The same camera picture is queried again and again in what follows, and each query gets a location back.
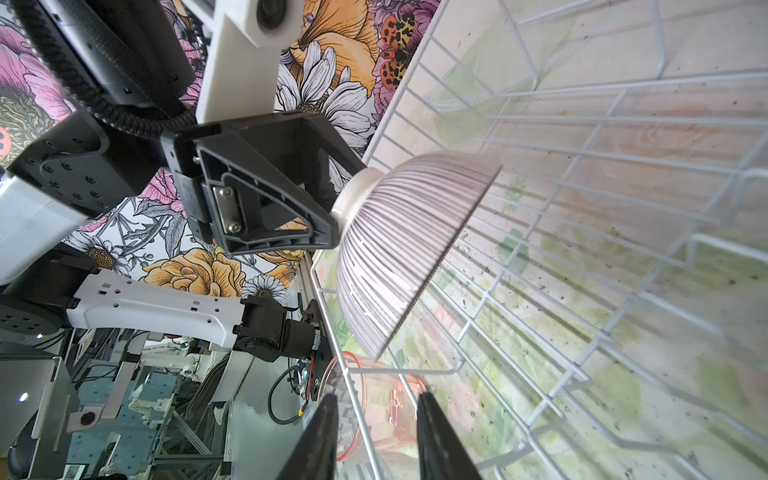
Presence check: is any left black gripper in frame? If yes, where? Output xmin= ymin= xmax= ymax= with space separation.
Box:
xmin=161 ymin=112 xmax=364 ymax=255

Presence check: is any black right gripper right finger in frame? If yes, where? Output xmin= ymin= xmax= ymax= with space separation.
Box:
xmin=417 ymin=392 xmax=482 ymax=480

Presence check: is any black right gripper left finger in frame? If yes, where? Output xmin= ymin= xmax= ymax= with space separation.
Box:
xmin=277 ymin=394 xmax=339 ymax=480

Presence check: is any pink glass cup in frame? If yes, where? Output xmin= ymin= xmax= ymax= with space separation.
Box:
xmin=318 ymin=351 xmax=426 ymax=479

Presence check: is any white ribbed bowl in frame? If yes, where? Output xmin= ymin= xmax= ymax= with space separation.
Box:
xmin=333 ymin=152 xmax=502 ymax=360

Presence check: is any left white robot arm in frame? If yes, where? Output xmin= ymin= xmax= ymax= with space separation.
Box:
xmin=1 ymin=1 xmax=356 ymax=335

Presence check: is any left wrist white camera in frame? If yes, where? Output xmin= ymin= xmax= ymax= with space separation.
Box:
xmin=196 ymin=1 xmax=304 ymax=124

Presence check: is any white wire dish rack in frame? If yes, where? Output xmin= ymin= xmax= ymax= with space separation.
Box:
xmin=312 ymin=1 xmax=767 ymax=479

